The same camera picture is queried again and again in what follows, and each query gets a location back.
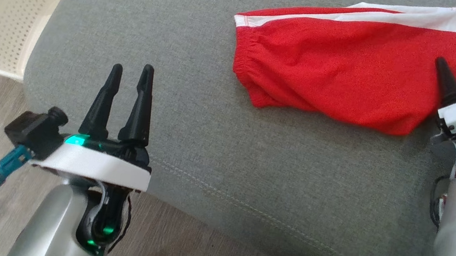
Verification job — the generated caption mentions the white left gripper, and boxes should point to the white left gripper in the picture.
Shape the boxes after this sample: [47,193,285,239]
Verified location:
[29,48,169,193]

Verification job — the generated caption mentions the red shorts with white trim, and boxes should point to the red shorts with white trim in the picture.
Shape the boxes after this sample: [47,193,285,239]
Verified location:
[219,0,456,146]

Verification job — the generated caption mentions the grey yellow sofa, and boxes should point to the grey yellow sofa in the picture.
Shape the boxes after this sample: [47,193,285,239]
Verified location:
[0,0,456,256]

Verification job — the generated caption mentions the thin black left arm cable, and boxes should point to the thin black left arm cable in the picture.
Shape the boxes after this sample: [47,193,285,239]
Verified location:
[108,193,135,256]

